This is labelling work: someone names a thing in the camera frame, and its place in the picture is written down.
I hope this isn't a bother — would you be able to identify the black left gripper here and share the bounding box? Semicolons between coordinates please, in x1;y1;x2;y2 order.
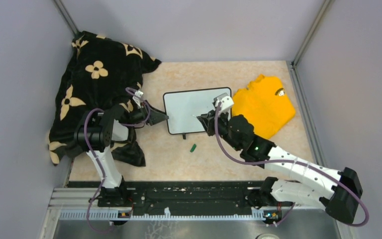
126;100;169;125

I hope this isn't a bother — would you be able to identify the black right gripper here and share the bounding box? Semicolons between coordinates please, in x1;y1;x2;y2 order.
199;107;242;151

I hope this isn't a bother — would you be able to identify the green marker cap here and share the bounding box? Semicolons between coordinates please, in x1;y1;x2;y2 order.
190;144;197;152

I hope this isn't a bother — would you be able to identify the black framed whiteboard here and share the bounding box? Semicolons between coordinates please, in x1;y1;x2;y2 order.
163;87;232;135

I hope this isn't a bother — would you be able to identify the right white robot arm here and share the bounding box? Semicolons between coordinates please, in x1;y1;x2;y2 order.
197;110;369;227

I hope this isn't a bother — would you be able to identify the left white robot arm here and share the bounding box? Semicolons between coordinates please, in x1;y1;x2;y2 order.
74;105;168;207

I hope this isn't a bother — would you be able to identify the yellow folded sweatshirt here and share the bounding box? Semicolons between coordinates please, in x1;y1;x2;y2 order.
231;74;296;139

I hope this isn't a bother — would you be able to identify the black floral plush blanket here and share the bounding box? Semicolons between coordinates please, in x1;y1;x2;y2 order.
48;31;161;165

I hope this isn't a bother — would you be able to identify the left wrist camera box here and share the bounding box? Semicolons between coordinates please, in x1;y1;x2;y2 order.
134;90;144;101

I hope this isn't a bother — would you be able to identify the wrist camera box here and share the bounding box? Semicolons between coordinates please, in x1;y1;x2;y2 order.
134;90;144;101
213;93;234;114

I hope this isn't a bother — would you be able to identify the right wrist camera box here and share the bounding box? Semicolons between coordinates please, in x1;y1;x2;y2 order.
213;93;234;114

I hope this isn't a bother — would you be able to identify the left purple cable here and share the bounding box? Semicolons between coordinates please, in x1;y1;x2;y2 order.
83;87;152;233

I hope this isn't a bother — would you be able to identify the purple cable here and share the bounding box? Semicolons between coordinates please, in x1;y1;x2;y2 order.
83;87;152;233
213;103;370;228

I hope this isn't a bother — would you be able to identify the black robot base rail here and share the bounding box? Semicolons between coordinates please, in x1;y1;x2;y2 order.
56;180;290;221

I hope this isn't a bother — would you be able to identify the aluminium frame post left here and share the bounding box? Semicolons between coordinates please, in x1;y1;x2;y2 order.
52;0;79;36

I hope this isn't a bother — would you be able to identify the aluminium frame post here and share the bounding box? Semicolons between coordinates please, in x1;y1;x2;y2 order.
52;0;79;36
291;0;335;68

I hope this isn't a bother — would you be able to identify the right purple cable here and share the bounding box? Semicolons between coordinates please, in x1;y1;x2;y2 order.
213;103;370;228

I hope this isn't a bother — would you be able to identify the aluminium frame post right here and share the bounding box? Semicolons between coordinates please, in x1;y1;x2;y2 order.
291;0;335;68

